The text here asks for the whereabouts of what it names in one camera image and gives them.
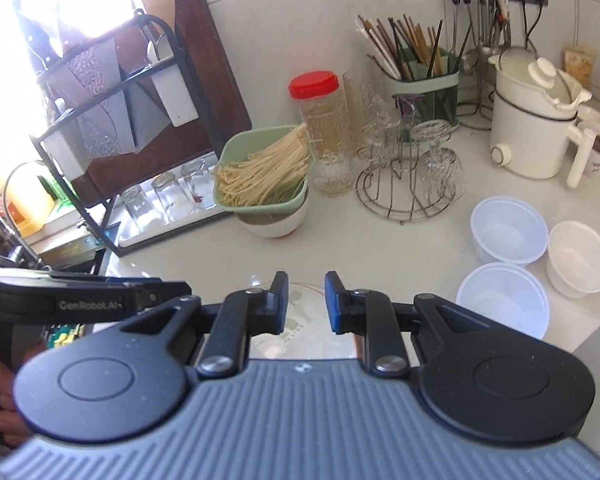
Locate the green chopstick holder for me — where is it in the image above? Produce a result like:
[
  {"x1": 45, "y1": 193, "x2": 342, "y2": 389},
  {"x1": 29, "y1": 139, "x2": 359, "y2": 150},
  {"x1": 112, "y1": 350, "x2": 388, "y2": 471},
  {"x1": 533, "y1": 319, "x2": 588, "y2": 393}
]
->
[{"x1": 389, "y1": 47, "x2": 462, "y2": 128}]

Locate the black power cord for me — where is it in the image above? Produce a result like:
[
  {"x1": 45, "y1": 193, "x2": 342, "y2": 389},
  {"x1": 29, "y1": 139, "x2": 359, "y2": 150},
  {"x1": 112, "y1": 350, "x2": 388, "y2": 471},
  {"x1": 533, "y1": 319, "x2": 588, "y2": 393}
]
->
[{"x1": 520, "y1": 0, "x2": 550, "y2": 58}]

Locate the patterned drinking glass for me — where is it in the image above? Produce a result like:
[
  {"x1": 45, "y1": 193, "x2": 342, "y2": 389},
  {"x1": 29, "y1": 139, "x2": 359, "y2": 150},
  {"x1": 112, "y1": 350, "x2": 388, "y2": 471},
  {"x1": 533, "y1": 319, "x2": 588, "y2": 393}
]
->
[{"x1": 419, "y1": 146, "x2": 464, "y2": 202}]

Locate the small white bowl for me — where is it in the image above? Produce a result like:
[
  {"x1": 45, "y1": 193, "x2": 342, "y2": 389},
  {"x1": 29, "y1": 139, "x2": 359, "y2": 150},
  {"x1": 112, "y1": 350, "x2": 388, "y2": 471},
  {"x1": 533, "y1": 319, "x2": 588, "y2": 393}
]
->
[{"x1": 547, "y1": 220, "x2": 600, "y2": 299}]

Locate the white utensil caddy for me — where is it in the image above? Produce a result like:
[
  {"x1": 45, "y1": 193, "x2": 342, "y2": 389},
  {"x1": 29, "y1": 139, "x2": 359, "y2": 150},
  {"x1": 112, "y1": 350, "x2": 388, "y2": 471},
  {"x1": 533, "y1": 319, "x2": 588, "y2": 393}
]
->
[
  {"x1": 152, "y1": 56, "x2": 199, "y2": 127},
  {"x1": 44, "y1": 127, "x2": 90, "y2": 179}
]

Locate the brown cutting board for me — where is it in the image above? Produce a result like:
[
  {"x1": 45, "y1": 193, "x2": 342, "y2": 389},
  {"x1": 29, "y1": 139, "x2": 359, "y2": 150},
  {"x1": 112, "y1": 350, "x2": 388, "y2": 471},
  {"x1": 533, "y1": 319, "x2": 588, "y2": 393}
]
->
[{"x1": 69, "y1": 0, "x2": 254, "y2": 207}]

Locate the white plate grey leaf print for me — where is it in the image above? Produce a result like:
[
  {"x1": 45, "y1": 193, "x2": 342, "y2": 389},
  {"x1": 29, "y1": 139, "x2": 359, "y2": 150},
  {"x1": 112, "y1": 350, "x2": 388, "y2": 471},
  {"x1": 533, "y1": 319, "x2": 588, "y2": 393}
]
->
[{"x1": 250, "y1": 281, "x2": 368, "y2": 361}]

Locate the white bowl brown foot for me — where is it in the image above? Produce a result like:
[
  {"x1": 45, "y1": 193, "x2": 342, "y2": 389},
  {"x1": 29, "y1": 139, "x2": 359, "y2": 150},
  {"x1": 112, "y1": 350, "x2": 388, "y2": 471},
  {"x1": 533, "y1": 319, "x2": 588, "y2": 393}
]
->
[{"x1": 234, "y1": 191, "x2": 309, "y2": 239}]

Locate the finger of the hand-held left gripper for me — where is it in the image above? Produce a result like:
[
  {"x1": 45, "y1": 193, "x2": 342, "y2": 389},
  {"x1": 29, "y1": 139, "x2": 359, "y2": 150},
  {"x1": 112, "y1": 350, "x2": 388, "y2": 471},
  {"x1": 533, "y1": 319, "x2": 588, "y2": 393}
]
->
[{"x1": 129, "y1": 279, "x2": 194, "y2": 314}]

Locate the wooden spatula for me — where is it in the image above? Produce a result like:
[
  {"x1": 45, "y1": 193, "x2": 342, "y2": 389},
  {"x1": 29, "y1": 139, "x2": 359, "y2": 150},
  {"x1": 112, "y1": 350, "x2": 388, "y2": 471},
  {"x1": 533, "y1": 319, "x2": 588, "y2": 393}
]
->
[{"x1": 139, "y1": 0, "x2": 177, "y2": 38}]

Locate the black kitchen faucet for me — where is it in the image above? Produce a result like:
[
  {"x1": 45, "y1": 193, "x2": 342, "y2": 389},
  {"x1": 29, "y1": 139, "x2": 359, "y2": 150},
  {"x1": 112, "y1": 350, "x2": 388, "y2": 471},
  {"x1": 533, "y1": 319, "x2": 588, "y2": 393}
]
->
[{"x1": 0, "y1": 185, "x2": 45, "y2": 272}]

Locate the black dish rack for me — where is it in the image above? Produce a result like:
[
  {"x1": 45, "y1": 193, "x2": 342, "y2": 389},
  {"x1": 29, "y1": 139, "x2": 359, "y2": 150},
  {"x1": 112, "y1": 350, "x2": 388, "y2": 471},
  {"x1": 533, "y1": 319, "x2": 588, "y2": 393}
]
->
[{"x1": 30, "y1": 9, "x2": 193, "y2": 257}]

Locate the row of hanging kitchen utensils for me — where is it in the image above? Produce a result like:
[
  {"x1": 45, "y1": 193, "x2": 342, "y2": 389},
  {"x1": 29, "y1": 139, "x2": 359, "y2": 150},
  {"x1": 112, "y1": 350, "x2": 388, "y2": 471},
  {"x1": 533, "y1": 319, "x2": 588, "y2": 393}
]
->
[{"x1": 449, "y1": 0, "x2": 512, "y2": 73}]

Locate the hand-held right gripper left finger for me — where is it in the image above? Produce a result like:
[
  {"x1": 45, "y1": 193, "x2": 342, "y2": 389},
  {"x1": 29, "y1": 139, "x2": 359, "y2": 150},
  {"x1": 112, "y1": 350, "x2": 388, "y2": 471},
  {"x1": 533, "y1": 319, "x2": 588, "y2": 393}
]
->
[{"x1": 119, "y1": 270, "x2": 294, "y2": 379}]

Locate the bundle of chopsticks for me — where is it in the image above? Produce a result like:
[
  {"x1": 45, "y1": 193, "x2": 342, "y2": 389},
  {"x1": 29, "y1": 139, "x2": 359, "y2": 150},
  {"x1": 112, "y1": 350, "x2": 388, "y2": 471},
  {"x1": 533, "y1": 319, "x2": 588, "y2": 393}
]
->
[{"x1": 355, "y1": 12, "x2": 474, "y2": 82}]

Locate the tall glass tumbler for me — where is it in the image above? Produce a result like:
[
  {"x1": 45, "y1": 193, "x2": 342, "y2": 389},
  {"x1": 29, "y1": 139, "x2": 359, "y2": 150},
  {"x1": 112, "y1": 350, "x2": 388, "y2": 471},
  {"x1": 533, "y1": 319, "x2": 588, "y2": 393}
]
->
[{"x1": 342, "y1": 70, "x2": 378, "y2": 161}]

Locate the wire glass rack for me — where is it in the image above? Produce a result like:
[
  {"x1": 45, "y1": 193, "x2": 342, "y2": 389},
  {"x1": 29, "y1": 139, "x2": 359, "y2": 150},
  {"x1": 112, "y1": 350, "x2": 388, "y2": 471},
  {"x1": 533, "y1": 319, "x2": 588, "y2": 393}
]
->
[{"x1": 355, "y1": 125, "x2": 465, "y2": 224}]

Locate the translucent plastic bowl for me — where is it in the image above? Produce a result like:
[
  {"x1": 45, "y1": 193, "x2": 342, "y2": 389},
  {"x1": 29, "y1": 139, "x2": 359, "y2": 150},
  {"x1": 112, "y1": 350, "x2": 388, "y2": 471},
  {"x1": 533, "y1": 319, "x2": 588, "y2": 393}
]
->
[
  {"x1": 455, "y1": 262, "x2": 551, "y2": 341},
  {"x1": 470, "y1": 197, "x2": 550, "y2": 267}
]

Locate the white cup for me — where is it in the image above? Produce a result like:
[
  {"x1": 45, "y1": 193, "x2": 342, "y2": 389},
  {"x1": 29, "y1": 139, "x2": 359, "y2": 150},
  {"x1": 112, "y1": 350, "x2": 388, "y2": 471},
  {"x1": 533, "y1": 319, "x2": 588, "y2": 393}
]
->
[{"x1": 575, "y1": 104, "x2": 600, "y2": 130}]

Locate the green colander basket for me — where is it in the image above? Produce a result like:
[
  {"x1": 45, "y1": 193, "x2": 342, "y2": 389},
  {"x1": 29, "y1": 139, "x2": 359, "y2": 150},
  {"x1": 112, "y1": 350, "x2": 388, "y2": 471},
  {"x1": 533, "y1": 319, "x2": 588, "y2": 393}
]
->
[{"x1": 213, "y1": 124, "x2": 314, "y2": 214}]

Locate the white drain tray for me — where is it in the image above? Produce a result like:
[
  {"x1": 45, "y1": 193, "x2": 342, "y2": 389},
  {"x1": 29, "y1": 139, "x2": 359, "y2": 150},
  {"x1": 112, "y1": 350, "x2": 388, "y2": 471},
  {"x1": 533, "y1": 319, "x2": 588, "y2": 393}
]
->
[{"x1": 116, "y1": 204, "x2": 237, "y2": 249}]

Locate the person's left hand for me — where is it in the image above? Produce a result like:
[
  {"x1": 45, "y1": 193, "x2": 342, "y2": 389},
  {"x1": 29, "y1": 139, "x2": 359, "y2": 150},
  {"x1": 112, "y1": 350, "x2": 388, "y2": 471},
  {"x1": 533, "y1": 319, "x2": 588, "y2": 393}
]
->
[{"x1": 0, "y1": 342, "x2": 48, "y2": 449}]

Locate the yellow packet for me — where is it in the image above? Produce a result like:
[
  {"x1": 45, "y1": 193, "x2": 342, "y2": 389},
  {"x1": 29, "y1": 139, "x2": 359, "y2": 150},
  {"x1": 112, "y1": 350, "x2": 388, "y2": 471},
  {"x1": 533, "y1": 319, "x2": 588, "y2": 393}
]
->
[{"x1": 564, "y1": 44, "x2": 597, "y2": 88}]

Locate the green scouring pad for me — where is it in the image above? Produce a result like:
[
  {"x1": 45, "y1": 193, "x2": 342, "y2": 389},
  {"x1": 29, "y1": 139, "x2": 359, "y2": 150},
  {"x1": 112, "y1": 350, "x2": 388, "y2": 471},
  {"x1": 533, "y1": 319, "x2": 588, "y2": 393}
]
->
[{"x1": 46, "y1": 324, "x2": 85, "y2": 350}]

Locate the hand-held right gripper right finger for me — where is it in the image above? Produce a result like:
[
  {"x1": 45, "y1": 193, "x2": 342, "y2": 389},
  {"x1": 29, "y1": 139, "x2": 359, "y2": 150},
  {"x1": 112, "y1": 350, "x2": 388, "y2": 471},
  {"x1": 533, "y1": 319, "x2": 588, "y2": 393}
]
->
[{"x1": 324, "y1": 270, "x2": 481, "y2": 379}]

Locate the yellow bottle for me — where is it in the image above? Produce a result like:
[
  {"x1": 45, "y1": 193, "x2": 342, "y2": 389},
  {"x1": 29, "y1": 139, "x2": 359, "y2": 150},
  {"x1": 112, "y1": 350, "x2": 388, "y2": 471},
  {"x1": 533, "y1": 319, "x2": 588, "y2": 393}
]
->
[{"x1": 0, "y1": 160, "x2": 57, "y2": 237}]

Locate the red lid glass jar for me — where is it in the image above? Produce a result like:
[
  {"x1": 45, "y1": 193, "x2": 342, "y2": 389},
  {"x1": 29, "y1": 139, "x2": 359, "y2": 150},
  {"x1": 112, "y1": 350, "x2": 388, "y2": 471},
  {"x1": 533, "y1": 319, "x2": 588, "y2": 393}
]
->
[{"x1": 288, "y1": 70, "x2": 357, "y2": 197}]

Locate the bundle of dried noodles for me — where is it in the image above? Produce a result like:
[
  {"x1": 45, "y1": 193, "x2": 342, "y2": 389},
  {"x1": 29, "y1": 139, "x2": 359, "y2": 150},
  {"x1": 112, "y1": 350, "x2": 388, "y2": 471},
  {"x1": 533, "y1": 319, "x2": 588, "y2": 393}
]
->
[{"x1": 215, "y1": 126, "x2": 315, "y2": 209}]

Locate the silver embossed metal sheet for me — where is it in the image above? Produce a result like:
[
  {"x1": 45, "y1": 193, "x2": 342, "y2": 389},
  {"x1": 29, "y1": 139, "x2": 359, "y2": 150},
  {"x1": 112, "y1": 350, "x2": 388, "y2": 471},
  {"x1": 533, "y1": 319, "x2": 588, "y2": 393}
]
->
[{"x1": 52, "y1": 42, "x2": 157, "y2": 162}]

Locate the black sink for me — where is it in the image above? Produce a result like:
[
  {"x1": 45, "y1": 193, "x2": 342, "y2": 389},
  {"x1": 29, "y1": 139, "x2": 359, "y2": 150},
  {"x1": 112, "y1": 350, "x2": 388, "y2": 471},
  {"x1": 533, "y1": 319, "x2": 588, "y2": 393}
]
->
[{"x1": 40, "y1": 237, "x2": 111, "y2": 276}]

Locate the white electric kettle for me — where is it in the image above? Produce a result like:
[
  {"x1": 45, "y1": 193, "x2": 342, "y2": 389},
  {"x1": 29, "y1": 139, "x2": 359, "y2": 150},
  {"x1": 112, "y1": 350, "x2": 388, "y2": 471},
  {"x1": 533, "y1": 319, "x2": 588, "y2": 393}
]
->
[{"x1": 486, "y1": 46, "x2": 600, "y2": 190}]

